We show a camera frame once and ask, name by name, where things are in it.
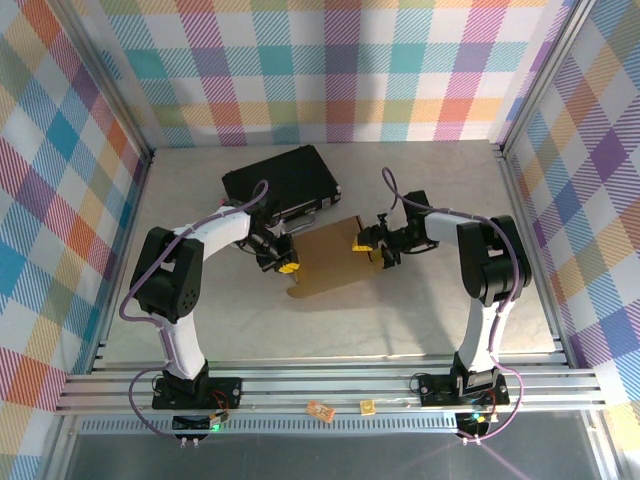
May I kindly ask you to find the brown cardboard box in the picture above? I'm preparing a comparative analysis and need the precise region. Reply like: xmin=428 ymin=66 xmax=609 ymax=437
xmin=286 ymin=214 xmax=384 ymax=300

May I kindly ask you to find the orange printed card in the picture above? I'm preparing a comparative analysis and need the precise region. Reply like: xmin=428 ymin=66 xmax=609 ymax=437
xmin=305 ymin=399 xmax=336 ymax=422

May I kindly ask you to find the left controller board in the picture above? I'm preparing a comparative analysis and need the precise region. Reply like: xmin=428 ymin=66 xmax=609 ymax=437
xmin=171 ymin=408 xmax=232 ymax=434

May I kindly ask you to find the controller board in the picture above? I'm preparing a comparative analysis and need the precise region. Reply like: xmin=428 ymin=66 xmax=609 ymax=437
xmin=457 ymin=407 xmax=501 ymax=436
xmin=171 ymin=408 xmax=232 ymax=434

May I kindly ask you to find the right controller board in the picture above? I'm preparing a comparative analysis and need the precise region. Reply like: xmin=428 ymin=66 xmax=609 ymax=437
xmin=457 ymin=407 xmax=501 ymax=436

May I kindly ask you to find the black case with metal handle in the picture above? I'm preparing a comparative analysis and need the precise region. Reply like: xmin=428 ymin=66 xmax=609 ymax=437
xmin=222 ymin=144 xmax=344 ymax=234

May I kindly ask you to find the aluminium front rail beam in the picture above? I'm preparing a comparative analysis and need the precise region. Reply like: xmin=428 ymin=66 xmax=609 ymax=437
xmin=53 ymin=353 xmax=609 ymax=417

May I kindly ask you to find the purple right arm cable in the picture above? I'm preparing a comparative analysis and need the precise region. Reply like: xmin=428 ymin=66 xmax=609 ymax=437
xmin=382 ymin=167 xmax=526 ymax=444

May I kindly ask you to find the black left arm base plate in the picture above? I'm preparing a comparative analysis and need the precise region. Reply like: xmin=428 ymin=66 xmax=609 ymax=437
xmin=151 ymin=377 xmax=244 ymax=410

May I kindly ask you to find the aluminium left side rail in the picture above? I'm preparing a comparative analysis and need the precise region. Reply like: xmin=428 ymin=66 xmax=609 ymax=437
xmin=87 ymin=149 xmax=156 ymax=374

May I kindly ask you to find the aluminium rail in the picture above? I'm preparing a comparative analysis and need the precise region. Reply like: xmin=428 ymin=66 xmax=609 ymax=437
xmin=87 ymin=149 xmax=156 ymax=374
xmin=489 ymin=142 xmax=574 ymax=369

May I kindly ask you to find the aluminium right side rail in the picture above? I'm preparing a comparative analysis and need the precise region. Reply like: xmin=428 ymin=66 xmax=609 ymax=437
xmin=489 ymin=142 xmax=574 ymax=369

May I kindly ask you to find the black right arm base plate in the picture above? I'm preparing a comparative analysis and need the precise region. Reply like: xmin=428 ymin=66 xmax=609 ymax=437
xmin=417 ymin=373 xmax=511 ymax=407

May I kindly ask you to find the perforated metal cable tray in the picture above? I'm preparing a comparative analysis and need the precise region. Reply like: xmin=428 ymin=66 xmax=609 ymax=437
xmin=78 ymin=417 xmax=464 ymax=435

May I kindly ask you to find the aluminium right upright post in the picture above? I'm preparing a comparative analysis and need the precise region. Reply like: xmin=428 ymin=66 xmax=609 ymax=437
xmin=497 ymin=0 xmax=599 ymax=159

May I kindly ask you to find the aluminium upright post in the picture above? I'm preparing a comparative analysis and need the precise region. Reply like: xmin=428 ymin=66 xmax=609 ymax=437
xmin=497 ymin=0 xmax=599 ymax=159
xmin=47 ymin=0 xmax=157 ymax=164

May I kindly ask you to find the aluminium left upright post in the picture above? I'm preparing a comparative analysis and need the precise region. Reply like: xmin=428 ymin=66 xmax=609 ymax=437
xmin=47 ymin=0 xmax=157 ymax=164

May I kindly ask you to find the aluminium frame leg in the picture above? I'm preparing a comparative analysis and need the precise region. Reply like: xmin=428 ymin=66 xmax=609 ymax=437
xmin=37 ymin=414 xmax=84 ymax=480
xmin=582 ymin=412 xmax=629 ymax=480

